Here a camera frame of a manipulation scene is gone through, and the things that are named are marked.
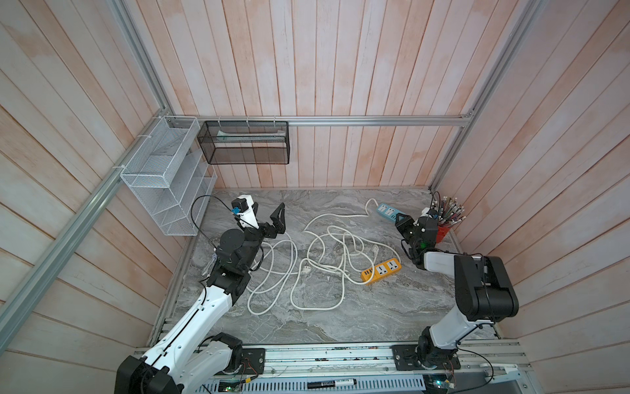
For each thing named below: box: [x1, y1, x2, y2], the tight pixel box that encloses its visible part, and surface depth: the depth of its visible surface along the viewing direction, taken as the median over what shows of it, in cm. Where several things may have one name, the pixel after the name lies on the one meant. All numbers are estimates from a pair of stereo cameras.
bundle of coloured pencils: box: [438, 196, 467, 227], surface depth 92 cm
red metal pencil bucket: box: [436, 224, 451, 244], surface depth 95 cm
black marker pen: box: [306, 378, 358, 390], surface depth 71 cm
